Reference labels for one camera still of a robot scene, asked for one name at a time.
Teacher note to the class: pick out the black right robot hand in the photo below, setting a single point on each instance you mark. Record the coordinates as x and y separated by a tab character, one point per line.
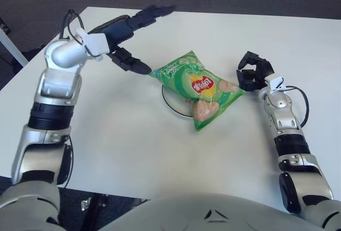
250	83

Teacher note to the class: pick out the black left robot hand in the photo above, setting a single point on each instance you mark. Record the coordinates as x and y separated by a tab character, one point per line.
120	29

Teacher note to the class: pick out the green potato chip bag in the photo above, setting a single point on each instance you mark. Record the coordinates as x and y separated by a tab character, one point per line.
186	81

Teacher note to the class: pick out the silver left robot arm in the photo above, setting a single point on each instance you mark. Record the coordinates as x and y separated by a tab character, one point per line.
53	92

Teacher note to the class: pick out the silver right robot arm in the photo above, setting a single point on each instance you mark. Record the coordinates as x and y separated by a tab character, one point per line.
285	119

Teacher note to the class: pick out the white plate with black rim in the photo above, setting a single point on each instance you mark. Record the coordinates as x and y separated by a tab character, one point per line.
171	103

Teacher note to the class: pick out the white table leg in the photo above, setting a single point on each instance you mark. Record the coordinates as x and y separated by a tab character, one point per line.
13	48

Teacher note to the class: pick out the dark red floor object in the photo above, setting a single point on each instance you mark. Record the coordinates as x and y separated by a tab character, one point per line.
4	25

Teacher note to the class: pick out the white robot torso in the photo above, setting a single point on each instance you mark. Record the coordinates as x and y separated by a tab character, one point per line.
186	215

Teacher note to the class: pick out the black robot lower body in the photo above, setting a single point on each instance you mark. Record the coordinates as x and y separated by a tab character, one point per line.
101	201

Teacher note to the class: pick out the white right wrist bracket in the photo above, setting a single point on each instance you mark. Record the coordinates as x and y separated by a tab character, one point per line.
274	83

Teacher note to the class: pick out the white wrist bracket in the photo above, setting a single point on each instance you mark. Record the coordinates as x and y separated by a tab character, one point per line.
274	83
96	43

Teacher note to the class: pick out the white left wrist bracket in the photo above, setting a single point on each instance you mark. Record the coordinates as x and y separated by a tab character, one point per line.
96	43

